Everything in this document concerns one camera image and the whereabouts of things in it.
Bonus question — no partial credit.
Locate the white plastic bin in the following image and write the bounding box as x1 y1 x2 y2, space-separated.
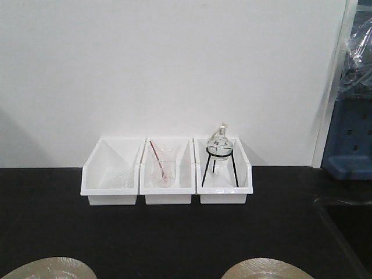
194 137 253 205
80 137 146 206
139 137 196 205

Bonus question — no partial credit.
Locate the clear glass beaker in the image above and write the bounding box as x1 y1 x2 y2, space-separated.
152 148 176 188

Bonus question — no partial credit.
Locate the round glass flask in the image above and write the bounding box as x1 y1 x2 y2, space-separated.
207 123 233 161

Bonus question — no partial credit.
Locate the right white plastic bin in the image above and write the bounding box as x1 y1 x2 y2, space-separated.
194 137 253 205

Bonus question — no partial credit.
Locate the clear glass funnel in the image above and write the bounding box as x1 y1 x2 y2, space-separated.
99 167 134 189

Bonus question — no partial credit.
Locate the left white plastic bin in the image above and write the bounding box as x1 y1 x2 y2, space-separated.
80 137 146 206

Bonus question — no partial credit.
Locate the red stirring rod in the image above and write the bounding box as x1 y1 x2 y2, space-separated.
149 141 167 180

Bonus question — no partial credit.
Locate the middle white plastic bin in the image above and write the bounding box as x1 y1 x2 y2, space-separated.
139 137 196 205

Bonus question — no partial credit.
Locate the blue-grey pegboard drying rack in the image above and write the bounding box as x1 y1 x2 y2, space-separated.
321 99 371 180

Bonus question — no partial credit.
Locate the plastic bag of pegs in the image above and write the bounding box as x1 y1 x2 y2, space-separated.
337 19 371 100

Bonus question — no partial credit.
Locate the black lab sink basin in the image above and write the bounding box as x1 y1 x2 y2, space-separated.
313 198 371 278

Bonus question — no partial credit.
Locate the beige round plate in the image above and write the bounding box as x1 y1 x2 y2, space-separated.
2 256 97 278
222 257 313 279

